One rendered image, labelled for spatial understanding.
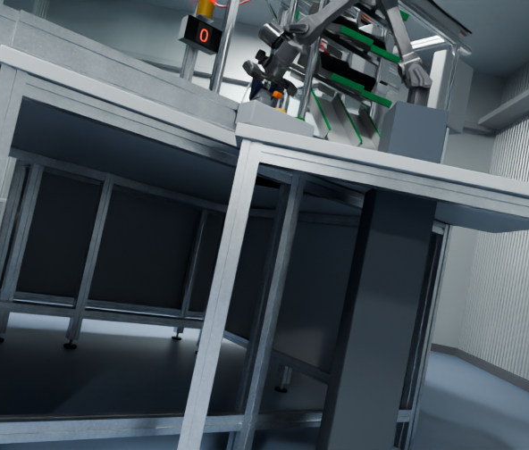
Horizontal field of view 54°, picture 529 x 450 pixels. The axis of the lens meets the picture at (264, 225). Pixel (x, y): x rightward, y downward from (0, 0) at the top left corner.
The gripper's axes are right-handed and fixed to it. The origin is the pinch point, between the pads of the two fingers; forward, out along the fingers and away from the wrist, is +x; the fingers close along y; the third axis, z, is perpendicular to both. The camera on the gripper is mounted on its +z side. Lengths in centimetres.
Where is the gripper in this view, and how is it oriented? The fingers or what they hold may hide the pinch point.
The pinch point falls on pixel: (261, 92)
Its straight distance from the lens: 165.6
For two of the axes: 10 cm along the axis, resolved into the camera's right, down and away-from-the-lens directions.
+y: -7.6, -2.0, -6.2
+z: -3.5, -6.7, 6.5
